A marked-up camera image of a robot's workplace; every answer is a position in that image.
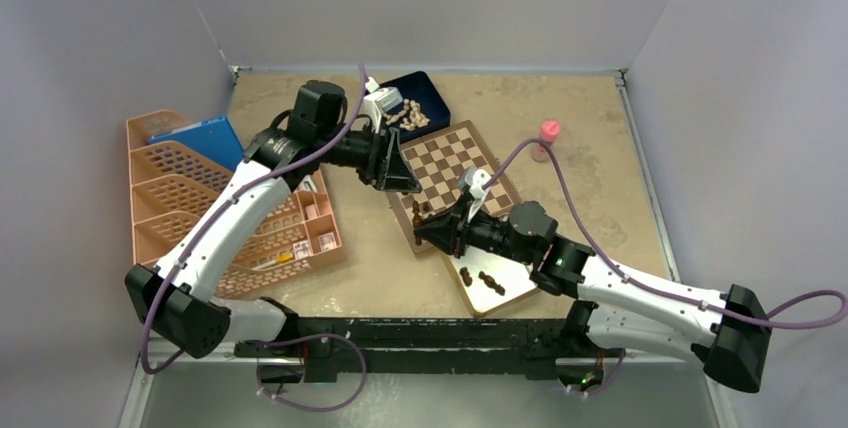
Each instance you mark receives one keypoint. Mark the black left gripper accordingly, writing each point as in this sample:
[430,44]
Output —
[396,173]

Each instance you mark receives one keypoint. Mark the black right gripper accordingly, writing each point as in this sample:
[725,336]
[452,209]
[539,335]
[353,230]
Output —
[448,231]

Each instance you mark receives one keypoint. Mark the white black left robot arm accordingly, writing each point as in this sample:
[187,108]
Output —
[176,298]

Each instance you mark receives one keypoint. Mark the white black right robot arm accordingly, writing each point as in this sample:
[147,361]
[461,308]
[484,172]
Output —
[730,336]

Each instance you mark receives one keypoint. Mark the dark chess piece on board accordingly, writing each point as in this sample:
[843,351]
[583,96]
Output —
[417,214]

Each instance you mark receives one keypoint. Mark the wooden chess board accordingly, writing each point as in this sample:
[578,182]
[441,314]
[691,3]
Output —
[438,160]

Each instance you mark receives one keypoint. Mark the pile of dark chess pieces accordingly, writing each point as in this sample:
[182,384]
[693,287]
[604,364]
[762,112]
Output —
[467,280]

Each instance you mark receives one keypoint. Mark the pile of light chess pieces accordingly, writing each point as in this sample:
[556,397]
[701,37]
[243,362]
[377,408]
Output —
[408,117]

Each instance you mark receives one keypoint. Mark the metal gold-rimmed tin tray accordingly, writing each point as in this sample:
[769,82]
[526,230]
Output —
[479,300]

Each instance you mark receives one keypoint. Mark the dark blue square tray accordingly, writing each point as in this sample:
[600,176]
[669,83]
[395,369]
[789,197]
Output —
[417,86]

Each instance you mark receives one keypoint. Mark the orange plastic basket tray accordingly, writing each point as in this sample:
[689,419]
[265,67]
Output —
[300,235]

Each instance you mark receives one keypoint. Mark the pink lidded small bottle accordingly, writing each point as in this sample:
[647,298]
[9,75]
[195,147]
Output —
[548,132]

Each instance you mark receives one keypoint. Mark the blue folder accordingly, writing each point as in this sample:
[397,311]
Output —
[213,138]

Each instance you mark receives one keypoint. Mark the orange plastic file organizer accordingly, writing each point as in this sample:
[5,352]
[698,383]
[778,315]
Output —
[171,185]

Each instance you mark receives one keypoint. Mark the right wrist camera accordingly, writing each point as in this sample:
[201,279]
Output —
[473,185]

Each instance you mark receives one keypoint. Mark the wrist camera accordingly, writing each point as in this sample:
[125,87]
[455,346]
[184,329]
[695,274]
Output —
[473,185]
[378,101]

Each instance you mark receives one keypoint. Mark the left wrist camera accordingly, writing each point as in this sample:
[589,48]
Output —
[378,101]

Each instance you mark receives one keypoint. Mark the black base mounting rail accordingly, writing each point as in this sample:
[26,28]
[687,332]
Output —
[331,346]

